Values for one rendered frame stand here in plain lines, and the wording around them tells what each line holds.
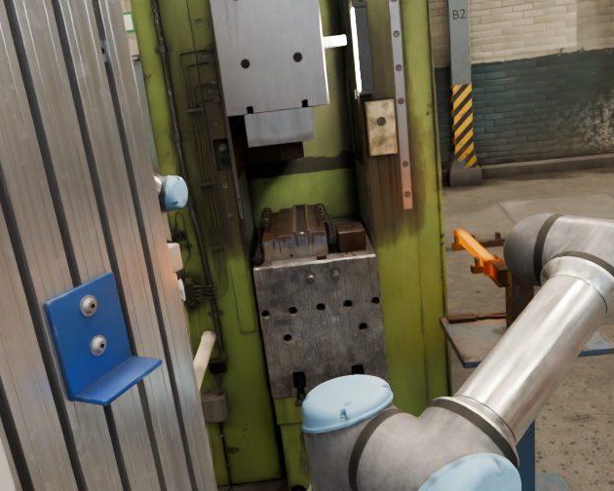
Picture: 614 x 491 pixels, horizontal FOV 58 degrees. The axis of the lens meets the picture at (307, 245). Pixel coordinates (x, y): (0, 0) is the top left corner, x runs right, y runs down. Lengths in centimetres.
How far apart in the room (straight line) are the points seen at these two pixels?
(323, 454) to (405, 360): 138
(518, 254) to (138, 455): 61
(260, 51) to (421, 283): 93
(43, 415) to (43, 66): 27
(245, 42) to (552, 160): 658
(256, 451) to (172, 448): 160
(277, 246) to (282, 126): 37
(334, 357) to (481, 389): 115
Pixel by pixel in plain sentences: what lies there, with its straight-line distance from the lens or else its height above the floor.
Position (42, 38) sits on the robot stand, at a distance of 51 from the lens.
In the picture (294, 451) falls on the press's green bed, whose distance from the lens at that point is 199.
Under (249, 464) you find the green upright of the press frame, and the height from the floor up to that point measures 9.
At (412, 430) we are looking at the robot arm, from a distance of 66.
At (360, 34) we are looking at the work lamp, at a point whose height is 155.
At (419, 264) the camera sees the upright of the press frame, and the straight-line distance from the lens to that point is 195.
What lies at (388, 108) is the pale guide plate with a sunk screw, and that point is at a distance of 181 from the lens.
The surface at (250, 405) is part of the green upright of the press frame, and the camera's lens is 212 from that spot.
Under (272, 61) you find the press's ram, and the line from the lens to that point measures 167.
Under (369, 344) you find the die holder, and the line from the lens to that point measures 180.
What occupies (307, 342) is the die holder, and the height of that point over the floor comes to 65.
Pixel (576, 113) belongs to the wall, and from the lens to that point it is 796.
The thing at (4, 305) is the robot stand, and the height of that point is 129.
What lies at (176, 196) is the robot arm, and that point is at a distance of 122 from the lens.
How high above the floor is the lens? 141
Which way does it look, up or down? 16 degrees down
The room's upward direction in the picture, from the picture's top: 7 degrees counter-clockwise
